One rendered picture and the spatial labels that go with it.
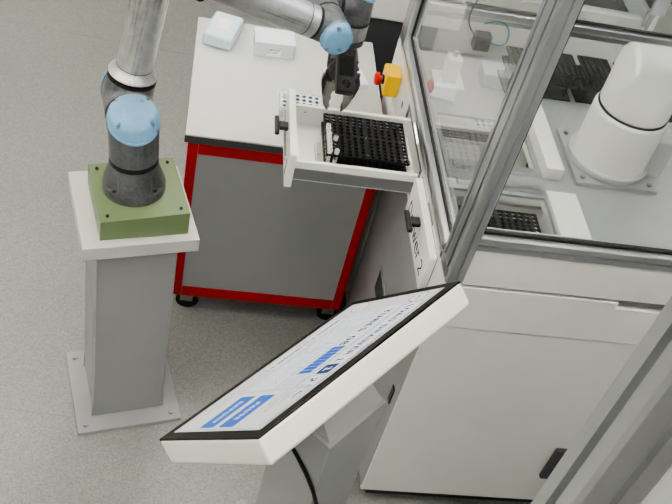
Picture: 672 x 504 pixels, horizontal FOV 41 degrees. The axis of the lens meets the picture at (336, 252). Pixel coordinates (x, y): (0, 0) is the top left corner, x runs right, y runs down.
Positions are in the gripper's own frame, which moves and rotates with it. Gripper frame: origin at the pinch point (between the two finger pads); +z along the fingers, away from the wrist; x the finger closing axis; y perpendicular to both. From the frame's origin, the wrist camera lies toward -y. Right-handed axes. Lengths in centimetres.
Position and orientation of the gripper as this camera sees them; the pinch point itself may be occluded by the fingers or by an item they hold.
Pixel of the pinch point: (334, 107)
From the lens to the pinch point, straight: 236.9
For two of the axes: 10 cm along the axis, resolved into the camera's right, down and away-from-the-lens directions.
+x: -9.8, -1.1, -1.7
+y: -0.4, -7.0, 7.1
